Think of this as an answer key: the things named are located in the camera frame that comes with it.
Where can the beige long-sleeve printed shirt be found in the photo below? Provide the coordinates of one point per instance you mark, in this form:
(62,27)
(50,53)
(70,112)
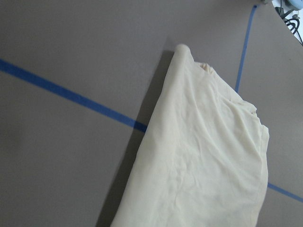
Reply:
(203,159)

